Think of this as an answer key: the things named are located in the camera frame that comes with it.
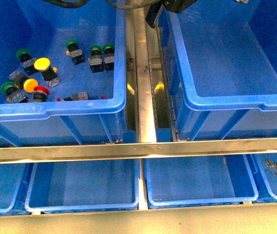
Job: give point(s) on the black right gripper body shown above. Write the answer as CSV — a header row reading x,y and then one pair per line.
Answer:
x,y
155,10

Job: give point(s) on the blue bin with buttons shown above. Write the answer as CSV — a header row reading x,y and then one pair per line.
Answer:
x,y
43,29

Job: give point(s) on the blue empty middle bin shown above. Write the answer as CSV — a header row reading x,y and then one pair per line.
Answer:
x,y
220,58

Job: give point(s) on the green button pair right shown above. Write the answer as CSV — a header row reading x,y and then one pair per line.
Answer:
x,y
109,56

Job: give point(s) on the green button pair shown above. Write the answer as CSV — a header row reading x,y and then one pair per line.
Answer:
x,y
109,56
95,59

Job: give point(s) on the green button pair left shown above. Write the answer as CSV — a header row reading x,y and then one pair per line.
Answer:
x,y
95,59

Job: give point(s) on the green button top middle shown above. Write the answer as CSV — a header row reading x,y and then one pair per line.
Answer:
x,y
74,52

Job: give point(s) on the red button with yellow clip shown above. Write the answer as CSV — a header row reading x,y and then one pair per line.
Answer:
x,y
75,97

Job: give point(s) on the yellow button upright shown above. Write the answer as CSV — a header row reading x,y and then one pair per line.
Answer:
x,y
50,77

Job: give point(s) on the green button far left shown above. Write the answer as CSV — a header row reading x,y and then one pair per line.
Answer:
x,y
26,61

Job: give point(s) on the red button lower middle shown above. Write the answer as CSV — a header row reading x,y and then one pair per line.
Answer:
x,y
40,94

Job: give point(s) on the yellow button lying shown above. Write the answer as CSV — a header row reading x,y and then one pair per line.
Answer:
x,y
21,80

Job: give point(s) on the lower blue bin middle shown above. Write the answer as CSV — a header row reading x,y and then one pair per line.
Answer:
x,y
199,181

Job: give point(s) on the green button lower left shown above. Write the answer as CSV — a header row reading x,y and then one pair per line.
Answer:
x,y
13,93

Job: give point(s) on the lower blue bin far left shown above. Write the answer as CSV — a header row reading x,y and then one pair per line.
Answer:
x,y
14,182

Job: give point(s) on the metal rack frame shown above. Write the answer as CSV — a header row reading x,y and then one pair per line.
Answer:
x,y
246,218

